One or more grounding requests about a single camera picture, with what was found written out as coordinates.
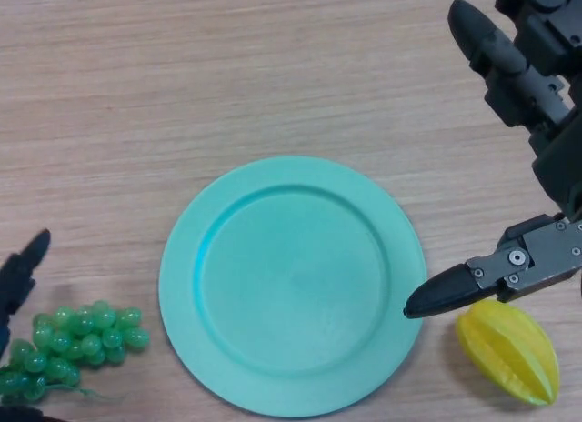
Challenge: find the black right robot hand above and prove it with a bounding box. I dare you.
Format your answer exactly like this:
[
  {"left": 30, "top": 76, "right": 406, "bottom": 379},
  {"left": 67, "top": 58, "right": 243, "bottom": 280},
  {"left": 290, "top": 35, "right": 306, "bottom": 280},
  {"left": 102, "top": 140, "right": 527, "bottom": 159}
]
[{"left": 403, "top": 0, "right": 582, "bottom": 321}]

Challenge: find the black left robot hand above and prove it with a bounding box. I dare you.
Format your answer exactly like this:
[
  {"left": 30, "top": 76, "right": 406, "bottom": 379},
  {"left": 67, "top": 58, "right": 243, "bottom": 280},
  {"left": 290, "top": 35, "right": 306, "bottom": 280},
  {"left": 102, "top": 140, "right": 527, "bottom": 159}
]
[{"left": 0, "top": 228, "right": 69, "bottom": 422}]

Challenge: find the green grapes bunch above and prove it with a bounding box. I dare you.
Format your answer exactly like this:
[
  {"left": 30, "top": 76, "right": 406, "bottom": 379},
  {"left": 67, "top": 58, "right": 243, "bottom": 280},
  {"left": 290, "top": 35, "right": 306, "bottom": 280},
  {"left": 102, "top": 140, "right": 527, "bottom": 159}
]
[{"left": 0, "top": 299, "right": 151, "bottom": 405}]

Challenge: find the green round plate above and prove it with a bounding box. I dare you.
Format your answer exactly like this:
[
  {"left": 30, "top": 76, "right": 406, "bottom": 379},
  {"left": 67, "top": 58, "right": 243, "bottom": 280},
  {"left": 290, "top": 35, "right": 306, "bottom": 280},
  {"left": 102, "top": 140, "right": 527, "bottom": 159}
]
[{"left": 157, "top": 156, "right": 428, "bottom": 418}]

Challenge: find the yellow starfruit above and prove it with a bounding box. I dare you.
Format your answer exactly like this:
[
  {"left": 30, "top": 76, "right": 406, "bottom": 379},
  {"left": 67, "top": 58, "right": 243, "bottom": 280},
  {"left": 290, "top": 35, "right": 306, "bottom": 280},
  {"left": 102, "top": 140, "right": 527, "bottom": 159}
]
[{"left": 455, "top": 299, "right": 561, "bottom": 407}]

